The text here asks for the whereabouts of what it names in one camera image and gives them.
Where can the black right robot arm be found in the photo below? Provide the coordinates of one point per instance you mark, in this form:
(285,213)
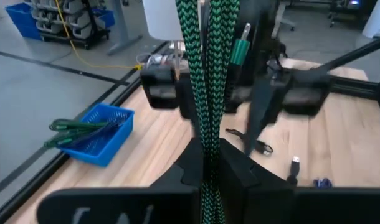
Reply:
(261,31)

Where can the white cylindrical object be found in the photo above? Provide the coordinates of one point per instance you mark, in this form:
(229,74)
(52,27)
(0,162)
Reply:
(378,18)

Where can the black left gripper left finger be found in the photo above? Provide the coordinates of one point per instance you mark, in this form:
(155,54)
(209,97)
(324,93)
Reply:
(146,205)

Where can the blue storage crates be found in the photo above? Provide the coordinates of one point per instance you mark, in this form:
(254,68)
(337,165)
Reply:
(23,20)

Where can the blue plastic bin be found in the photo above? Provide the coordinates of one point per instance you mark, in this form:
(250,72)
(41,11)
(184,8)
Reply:
(109,146)

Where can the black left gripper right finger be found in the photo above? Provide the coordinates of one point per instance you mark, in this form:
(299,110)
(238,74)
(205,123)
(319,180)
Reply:
(271,205)

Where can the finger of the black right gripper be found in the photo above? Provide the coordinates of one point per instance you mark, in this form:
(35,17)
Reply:
(264,109)
(186,99)

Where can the grey desk leg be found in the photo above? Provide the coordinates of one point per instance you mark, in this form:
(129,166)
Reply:
(123,31)

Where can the cart with grey bins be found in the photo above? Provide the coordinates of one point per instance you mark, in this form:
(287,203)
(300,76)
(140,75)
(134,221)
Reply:
(71,18)

